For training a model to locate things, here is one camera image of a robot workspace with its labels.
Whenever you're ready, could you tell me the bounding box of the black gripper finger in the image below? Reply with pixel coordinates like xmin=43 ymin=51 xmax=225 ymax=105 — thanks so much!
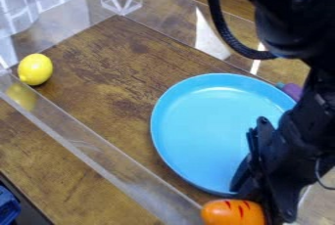
xmin=231 ymin=157 xmax=252 ymax=193
xmin=239 ymin=177 xmax=272 ymax=212

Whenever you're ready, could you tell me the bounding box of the blue round plastic tray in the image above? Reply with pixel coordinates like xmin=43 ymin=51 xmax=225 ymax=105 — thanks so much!
xmin=150 ymin=73 xmax=296 ymax=196

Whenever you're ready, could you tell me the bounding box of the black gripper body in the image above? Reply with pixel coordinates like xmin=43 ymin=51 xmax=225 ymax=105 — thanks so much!
xmin=248 ymin=68 xmax=335 ymax=225

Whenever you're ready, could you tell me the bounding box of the blue object at corner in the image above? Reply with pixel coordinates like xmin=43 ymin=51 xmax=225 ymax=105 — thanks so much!
xmin=0 ymin=186 xmax=22 ymax=225

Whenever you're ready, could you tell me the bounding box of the clear acrylic enclosure wall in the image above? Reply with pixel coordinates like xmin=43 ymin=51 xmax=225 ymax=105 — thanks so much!
xmin=0 ymin=0 xmax=335 ymax=225

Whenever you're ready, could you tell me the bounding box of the black braided cable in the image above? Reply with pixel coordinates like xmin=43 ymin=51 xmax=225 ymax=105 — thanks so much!
xmin=204 ymin=0 xmax=280 ymax=61

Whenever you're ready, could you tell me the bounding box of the yellow toy lemon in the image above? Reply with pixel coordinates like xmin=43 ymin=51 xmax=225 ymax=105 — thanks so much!
xmin=18 ymin=54 xmax=54 ymax=86

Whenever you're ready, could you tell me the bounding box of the purple toy eggplant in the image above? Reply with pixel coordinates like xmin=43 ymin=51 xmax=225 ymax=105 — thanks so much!
xmin=276 ymin=82 xmax=303 ymax=101

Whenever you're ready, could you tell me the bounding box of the orange toy carrot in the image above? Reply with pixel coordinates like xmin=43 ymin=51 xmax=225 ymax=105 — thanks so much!
xmin=200 ymin=200 xmax=267 ymax=225

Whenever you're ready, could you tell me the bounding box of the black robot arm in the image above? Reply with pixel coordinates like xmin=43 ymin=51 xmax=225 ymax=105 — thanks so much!
xmin=208 ymin=0 xmax=335 ymax=225

